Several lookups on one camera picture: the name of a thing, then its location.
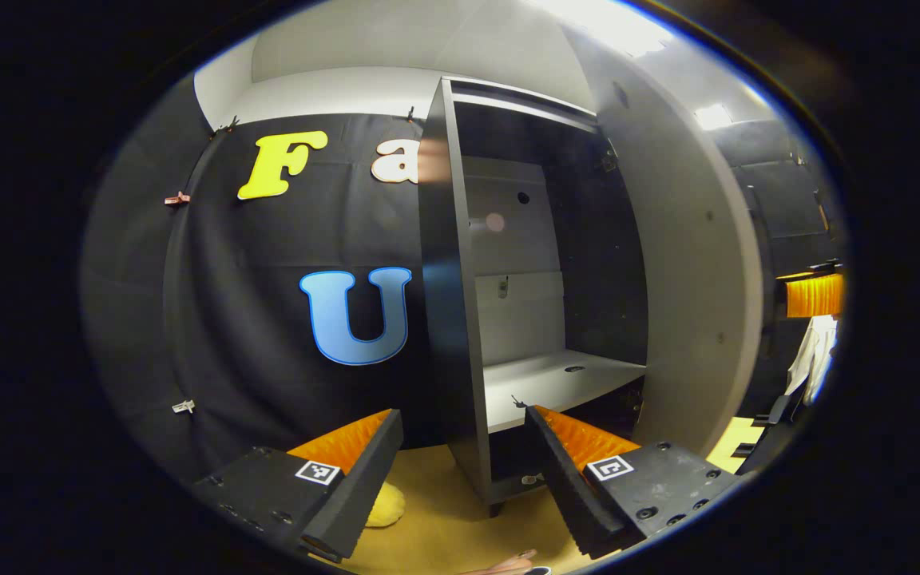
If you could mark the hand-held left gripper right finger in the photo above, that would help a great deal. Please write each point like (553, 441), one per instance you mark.
(564, 487)

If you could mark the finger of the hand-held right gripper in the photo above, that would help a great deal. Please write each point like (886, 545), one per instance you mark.
(815, 297)

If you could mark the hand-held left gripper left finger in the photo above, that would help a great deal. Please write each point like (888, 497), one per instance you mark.
(360, 487)

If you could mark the yellow coaster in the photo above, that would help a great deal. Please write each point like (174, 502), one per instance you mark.
(388, 507)

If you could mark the grey cabinet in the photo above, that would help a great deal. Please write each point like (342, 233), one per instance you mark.
(444, 319)

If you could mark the metal cabinet hinge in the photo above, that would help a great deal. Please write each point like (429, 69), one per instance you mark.
(608, 160)

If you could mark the white cloth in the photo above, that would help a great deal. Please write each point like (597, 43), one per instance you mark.
(811, 359)

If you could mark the black chair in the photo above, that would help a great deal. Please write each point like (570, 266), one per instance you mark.
(771, 423)

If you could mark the silver clip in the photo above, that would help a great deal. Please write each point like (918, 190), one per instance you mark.
(183, 406)

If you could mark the small ceiling light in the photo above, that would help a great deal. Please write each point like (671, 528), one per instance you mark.
(713, 116)

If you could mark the black backdrop cloth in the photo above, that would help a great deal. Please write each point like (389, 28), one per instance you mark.
(212, 303)

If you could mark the red clip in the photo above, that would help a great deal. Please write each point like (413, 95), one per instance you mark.
(176, 198)

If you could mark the long ceiling light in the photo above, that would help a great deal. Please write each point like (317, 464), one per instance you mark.
(612, 20)

